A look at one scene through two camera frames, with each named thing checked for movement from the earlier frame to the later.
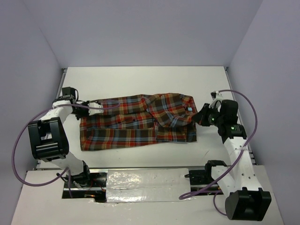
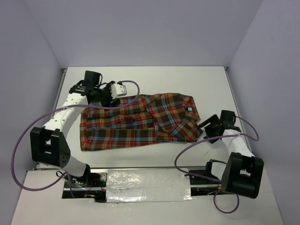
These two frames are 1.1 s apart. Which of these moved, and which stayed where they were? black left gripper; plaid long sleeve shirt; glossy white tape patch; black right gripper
Moved: black left gripper; black right gripper
Stayed: glossy white tape patch; plaid long sleeve shirt
